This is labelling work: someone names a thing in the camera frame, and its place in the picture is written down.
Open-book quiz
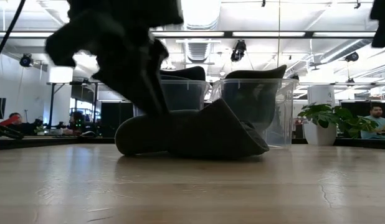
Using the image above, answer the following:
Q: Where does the thin grey pole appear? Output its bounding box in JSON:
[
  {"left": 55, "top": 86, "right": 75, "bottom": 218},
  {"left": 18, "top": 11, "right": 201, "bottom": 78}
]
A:
[{"left": 277, "top": 0, "right": 280, "bottom": 68}]

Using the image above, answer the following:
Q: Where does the black cabinet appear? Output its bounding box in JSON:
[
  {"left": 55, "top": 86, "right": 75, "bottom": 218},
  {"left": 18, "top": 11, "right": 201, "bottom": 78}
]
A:
[{"left": 100, "top": 101, "right": 135, "bottom": 138}]

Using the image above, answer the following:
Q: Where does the slate grey-blue cap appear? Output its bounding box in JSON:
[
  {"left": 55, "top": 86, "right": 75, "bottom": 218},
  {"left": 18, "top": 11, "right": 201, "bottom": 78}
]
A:
[{"left": 159, "top": 65, "right": 207, "bottom": 82}]

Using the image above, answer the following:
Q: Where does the clear plastic bin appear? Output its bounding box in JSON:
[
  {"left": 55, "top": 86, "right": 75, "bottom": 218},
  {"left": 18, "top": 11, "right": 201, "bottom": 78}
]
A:
[
  {"left": 159, "top": 79, "right": 211, "bottom": 112},
  {"left": 211, "top": 77, "right": 300, "bottom": 149}
]

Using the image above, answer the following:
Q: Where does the black cable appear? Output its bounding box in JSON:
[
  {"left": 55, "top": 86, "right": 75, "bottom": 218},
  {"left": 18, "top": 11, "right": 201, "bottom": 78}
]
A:
[{"left": 0, "top": 0, "right": 27, "bottom": 68}]

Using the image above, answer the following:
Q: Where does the black curved object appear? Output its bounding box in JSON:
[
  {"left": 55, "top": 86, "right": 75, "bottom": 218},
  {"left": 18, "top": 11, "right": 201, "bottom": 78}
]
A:
[{"left": 0, "top": 123, "right": 25, "bottom": 140}]

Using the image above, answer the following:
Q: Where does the black metal stand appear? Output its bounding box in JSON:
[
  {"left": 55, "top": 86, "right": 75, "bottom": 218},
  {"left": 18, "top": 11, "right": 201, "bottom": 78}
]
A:
[{"left": 45, "top": 81, "right": 100, "bottom": 129}]

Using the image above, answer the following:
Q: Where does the black overhead light bar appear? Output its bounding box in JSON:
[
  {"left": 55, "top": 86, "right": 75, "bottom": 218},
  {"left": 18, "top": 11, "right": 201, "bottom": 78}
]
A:
[{"left": 0, "top": 30, "right": 377, "bottom": 40}]

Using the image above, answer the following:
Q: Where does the white cylinder with green logo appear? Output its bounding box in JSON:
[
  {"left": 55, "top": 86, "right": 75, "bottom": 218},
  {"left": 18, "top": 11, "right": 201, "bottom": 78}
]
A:
[{"left": 307, "top": 84, "right": 336, "bottom": 108}]

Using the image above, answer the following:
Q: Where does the green plant in white pot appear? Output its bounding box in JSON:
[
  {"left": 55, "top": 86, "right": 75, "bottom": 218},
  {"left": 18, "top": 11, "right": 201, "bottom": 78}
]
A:
[{"left": 297, "top": 103, "right": 381, "bottom": 147}]

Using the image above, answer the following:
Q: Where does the navy blue denim cap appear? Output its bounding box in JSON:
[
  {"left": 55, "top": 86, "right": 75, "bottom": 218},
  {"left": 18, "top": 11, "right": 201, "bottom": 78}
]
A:
[{"left": 222, "top": 64, "right": 288, "bottom": 133}]

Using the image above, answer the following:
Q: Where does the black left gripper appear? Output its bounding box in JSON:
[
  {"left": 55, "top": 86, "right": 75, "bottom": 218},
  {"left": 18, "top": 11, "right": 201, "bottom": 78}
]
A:
[{"left": 44, "top": 20, "right": 170, "bottom": 115}]

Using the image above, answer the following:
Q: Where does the olive green cap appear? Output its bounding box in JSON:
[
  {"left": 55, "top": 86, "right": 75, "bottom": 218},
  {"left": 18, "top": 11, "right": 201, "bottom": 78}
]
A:
[{"left": 114, "top": 98, "right": 270, "bottom": 160}]

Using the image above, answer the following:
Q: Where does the red object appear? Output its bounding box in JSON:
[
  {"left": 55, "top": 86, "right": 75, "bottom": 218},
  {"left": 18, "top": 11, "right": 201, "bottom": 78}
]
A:
[{"left": 0, "top": 114, "right": 21, "bottom": 128}]

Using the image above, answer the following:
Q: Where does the black metal table frame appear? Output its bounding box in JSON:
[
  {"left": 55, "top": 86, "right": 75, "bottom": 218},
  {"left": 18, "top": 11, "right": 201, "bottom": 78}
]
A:
[{"left": 0, "top": 136, "right": 385, "bottom": 151}]

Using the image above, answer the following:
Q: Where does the white box lamp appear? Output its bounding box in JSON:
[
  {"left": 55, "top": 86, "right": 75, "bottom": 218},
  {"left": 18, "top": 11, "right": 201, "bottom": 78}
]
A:
[{"left": 48, "top": 65, "right": 74, "bottom": 84}]

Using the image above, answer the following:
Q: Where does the black cap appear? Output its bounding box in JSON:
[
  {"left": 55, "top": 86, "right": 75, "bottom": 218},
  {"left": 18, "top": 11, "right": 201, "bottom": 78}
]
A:
[{"left": 161, "top": 82, "right": 206, "bottom": 111}]

